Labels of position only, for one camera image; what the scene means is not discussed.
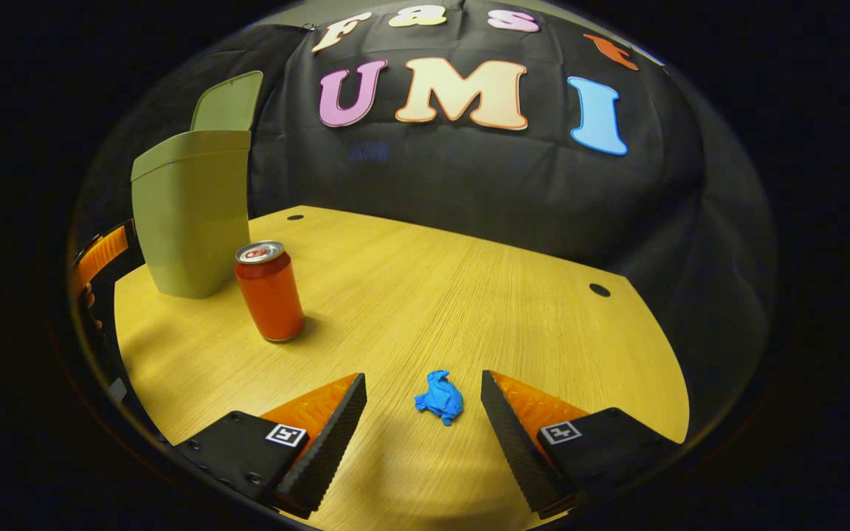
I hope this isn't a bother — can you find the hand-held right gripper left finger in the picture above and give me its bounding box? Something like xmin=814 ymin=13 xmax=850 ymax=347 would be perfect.
xmin=174 ymin=372 xmax=368 ymax=519

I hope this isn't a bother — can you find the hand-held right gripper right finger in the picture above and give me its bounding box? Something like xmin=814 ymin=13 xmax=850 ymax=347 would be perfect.
xmin=481 ymin=370 xmax=684 ymax=519

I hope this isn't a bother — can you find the blue paper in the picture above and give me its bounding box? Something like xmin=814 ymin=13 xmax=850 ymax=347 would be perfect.
xmin=414 ymin=369 xmax=465 ymax=427

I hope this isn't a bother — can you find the green desktop garbage bin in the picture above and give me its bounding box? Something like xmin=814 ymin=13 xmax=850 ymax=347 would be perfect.
xmin=131 ymin=70 xmax=264 ymax=299

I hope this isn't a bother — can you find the red pop can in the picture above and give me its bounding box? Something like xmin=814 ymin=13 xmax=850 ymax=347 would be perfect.
xmin=234 ymin=240 xmax=306 ymax=343

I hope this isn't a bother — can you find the wooden desktop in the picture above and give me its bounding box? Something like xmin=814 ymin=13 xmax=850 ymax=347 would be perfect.
xmin=114 ymin=205 xmax=691 ymax=531

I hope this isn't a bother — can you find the black backdrop cloth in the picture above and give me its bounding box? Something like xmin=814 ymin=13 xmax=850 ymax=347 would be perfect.
xmin=71 ymin=0 xmax=776 ymax=443

